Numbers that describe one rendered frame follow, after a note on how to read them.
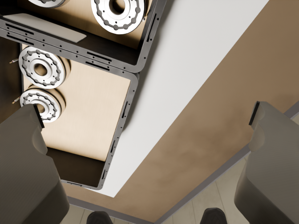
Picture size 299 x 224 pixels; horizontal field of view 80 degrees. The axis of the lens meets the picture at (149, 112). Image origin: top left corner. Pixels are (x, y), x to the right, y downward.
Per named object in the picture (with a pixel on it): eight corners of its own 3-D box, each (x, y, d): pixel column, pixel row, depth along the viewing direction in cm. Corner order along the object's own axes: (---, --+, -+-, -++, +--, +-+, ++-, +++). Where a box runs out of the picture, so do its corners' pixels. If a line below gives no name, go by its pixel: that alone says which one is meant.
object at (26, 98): (22, 82, 44) (21, 83, 43) (64, 98, 46) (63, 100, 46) (19, 112, 49) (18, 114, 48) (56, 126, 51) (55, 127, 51)
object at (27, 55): (20, 38, 38) (18, 38, 38) (68, 56, 40) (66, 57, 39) (19, 78, 43) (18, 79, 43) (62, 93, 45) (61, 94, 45)
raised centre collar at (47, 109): (31, 95, 45) (30, 97, 45) (51, 103, 46) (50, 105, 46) (29, 110, 48) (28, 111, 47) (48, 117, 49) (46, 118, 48)
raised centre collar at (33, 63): (31, 54, 40) (29, 55, 39) (54, 63, 40) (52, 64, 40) (30, 74, 42) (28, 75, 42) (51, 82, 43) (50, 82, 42)
